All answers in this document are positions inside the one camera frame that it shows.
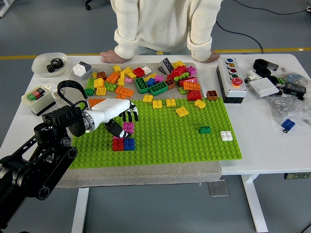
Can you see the green plastic clip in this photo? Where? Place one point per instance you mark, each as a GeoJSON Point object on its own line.
{"type": "Point", "coordinates": [281, 80]}

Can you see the orange building brick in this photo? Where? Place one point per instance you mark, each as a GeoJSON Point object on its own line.
{"type": "Point", "coordinates": [121, 96]}
{"type": "Point", "coordinates": [191, 86]}
{"type": "Point", "coordinates": [113, 77]}

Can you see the black gear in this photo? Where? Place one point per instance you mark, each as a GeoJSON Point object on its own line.
{"type": "Point", "coordinates": [51, 68]}
{"type": "Point", "coordinates": [58, 63]}

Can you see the small dark block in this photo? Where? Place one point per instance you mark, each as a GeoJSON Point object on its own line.
{"type": "Point", "coordinates": [273, 66]}

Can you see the white plastic bowl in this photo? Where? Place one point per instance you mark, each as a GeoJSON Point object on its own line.
{"type": "Point", "coordinates": [39, 64]}

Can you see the small pink brick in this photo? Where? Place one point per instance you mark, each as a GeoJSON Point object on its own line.
{"type": "Point", "coordinates": [128, 80]}

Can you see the tall white brick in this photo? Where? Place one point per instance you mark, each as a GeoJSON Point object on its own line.
{"type": "Point", "coordinates": [79, 69]}

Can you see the green studded baseplate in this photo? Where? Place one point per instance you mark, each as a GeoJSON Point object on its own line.
{"type": "Point", "coordinates": [170, 148]}

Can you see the blue building brick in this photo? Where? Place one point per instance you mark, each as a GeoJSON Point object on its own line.
{"type": "Point", "coordinates": [129, 144]}
{"type": "Point", "coordinates": [288, 123]}
{"type": "Point", "coordinates": [150, 82]}

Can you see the person's right forearm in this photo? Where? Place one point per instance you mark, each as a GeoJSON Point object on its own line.
{"type": "Point", "coordinates": [126, 44]}

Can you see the person's right hand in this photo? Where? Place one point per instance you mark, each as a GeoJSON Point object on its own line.
{"type": "Point", "coordinates": [110, 57]}

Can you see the yellow building brick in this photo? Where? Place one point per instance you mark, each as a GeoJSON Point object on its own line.
{"type": "Point", "coordinates": [148, 98]}
{"type": "Point", "coordinates": [131, 75]}
{"type": "Point", "coordinates": [171, 102]}
{"type": "Point", "coordinates": [149, 76]}
{"type": "Point", "coordinates": [178, 64]}
{"type": "Point", "coordinates": [121, 80]}
{"type": "Point", "coordinates": [117, 69]}
{"type": "Point", "coordinates": [182, 111]}
{"type": "Point", "coordinates": [99, 83]}
{"type": "Point", "coordinates": [200, 104]}
{"type": "Point", "coordinates": [157, 104]}
{"type": "Point", "coordinates": [126, 71]}

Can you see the person's left forearm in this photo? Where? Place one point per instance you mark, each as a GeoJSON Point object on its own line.
{"type": "Point", "coordinates": [200, 48]}

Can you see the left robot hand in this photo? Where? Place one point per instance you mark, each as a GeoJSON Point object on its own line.
{"type": "Point", "coordinates": [111, 109]}

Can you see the pink building brick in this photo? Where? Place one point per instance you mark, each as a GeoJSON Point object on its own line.
{"type": "Point", "coordinates": [159, 78]}
{"type": "Point", "coordinates": [116, 137]}
{"type": "Point", "coordinates": [128, 126]}
{"type": "Point", "coordinates": [192, 70]}

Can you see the small dark green brick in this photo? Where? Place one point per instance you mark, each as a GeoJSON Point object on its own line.
{"type": "Point", "coordinates": [204, 129]}

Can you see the table height controller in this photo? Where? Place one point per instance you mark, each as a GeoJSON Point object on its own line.
{"type": "Point", "coordinates": [297, 176]}

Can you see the white push-button control box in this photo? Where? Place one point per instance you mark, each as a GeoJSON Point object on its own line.
{"type": "Point", "coordinates": [230, 85]}

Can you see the upturned yellow brick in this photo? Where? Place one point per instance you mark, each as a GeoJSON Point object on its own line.
{"type": "Point", "coordinates": [101, 91]}

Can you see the long orange brick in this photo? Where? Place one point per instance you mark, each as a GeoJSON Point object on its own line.
{"type": "Point", "coordinates": [124, 91]}

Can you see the white wall switch plate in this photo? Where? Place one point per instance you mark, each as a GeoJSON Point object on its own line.
{"type": "Point", "coordinates": [263, 87]}

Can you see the lime green brick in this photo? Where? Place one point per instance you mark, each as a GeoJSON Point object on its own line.
{"type": "Point", "coordinates": [181, 78]}
{"type": "Point", "coordinates": [182, 90]}
{"type": "Point", "coordinates": [90, 83]}
{"type": "Point", "coordinates": [110, 86]}

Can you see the white red-green switch box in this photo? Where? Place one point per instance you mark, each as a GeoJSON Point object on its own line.
{"type": "Point", "coordinates": [39, 104]}

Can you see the white building brick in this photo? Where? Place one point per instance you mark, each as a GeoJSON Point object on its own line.
{"type": "Point", "coordinates": [226, 136]}
{"type": "Point", "coordinates": [147, 70]}

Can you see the person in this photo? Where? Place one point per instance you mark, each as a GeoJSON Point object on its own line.
{"type": "Point", "coordinates": [165, 21]}

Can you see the brown building brick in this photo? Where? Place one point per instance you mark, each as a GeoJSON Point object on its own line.
{"type": "Point", "coordinates": [102, 75]}
{"type": "Point", "coordinates": [212, 95]}

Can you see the red building brick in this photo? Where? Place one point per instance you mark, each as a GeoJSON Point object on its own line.
{"type": "Point", "coordinates": [118, 145]}
{"type": "Point", "coordinates": [194, 95]}
{"type": "Point", "coordinates": [189, 80]}
{"type": "Point", "coordinates": [179, 71]}

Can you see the black chair base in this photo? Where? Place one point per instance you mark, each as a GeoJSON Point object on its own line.
{"type": "Point", "coordinates": [88, 4]}

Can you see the upturned red brick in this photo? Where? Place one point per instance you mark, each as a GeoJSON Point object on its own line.
{"type": "Point", "coordinates": [139, 72]}

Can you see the grey building brick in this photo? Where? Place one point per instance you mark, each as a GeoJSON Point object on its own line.
{"type": "Point", "coordinates": [88, 68]}

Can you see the upturned brown brick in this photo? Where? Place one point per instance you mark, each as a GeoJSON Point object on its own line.
{"type": "Point", "coordinates": [170, 83]}

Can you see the grey long brick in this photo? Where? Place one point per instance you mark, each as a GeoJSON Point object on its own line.
{"type": "Point", "coordinates": [167, 64]}

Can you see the black power adapter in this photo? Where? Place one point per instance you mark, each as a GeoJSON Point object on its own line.
{"type": "Point", "coordinates": [295, 88]}

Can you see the orange eight-stud brick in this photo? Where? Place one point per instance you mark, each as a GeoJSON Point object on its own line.
{"type": "Point", "coordinates": [94, 101]}

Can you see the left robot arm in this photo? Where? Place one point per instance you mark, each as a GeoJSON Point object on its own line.
{"type": "Point", "coordinates": [63, 116]}

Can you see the grey-brown mat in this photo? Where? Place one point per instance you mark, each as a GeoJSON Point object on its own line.
{"type": "Point", "coordinates": [145, 176]}

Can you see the person's left hand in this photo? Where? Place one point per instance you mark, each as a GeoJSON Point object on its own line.
{"type": "Point", "coordinates": [213, 57]}

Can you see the white pipe fitting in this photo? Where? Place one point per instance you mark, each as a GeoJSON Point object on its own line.
{"type": "Point", "coordinates": [55, 93]}
{"type": "Point", "coordinates": [251, 75]}

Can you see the upturned dark green brick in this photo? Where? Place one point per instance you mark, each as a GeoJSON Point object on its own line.
{"type": "Point", "coordinates": [141, 85]}
{"type": "Point", "coordinates": [159, 88]}

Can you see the white furniture frame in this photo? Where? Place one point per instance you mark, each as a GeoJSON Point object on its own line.
{"type": "Point", "coordinates": [4, 9]}

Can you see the white table leg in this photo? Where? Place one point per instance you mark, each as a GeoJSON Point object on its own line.
{"type": "Point", "coordinates": [255, 206]}
{"type": "Point", "coordinates": [80, 211]}

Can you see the clear bag of screws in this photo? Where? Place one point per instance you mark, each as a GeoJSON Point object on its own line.
{"type": "Point", "coordinates": [286, 106]}

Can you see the clear bag with blue parts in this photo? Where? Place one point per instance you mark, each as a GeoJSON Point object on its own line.
{"type": "Point", "coordinates": [295, 78]}

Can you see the small yellow brick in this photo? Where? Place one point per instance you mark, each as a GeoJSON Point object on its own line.
{"type": "Point", "coordinates": [94, 75]}

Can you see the black tape roll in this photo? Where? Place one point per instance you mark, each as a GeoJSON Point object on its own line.
{"type": "Point", "coordinates": [263, 72]}
{"type": "Point", "coordinates": [273, 80]}
{"type": "Point", "coordinates": [260, 63]}

